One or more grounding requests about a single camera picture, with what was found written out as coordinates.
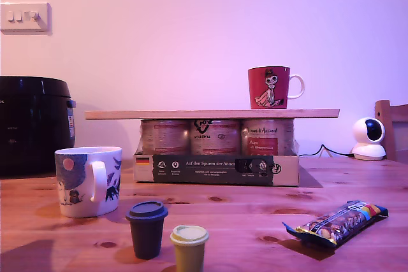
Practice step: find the jar with red label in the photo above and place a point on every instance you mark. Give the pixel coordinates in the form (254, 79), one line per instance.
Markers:
(164, 138)

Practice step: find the white round security camera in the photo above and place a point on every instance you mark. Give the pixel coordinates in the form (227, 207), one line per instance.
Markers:
(366, 144)

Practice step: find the small dark blue lidded cup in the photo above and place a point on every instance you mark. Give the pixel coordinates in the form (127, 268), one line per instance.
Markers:
(146, 233)

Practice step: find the small yellow lidded cup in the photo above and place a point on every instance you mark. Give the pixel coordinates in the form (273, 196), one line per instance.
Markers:
(188, 253)

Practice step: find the cardboard tray with dark print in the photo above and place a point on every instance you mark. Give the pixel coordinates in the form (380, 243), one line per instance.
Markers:
(210, 170)

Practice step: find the black rice cooker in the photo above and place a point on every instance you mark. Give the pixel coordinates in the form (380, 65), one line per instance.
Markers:
(32, 125)

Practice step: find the white wall light switch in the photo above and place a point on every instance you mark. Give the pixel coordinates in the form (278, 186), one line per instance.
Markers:
(43, 18)

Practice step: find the nut snack bar in wrapper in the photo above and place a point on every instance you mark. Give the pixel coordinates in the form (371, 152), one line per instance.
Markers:
(338, 224)

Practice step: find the white mug with blue print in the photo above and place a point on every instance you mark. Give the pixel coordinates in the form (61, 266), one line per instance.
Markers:
(76, 183)

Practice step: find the red mug with cartoon figure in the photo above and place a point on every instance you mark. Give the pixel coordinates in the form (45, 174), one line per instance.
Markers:
(267, 88)

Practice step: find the jar with script label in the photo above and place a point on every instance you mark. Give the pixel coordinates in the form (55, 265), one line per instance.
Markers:
(266, 138)

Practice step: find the light wooden board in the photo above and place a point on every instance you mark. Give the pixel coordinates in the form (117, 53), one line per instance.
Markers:
(191, 114)

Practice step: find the jar with fox logo label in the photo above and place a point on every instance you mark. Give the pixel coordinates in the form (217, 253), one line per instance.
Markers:
(215, 138)

